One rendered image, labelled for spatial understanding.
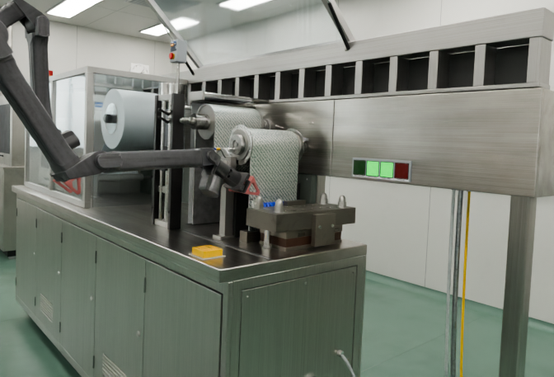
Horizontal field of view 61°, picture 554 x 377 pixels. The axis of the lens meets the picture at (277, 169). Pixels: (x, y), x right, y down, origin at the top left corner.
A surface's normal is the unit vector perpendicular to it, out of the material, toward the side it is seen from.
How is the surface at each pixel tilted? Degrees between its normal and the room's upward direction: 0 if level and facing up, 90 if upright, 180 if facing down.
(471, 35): 90
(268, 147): 90
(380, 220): 90
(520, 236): 90
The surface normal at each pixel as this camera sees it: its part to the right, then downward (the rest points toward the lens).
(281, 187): 0.66, 0.07
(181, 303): -0.76, 0.00
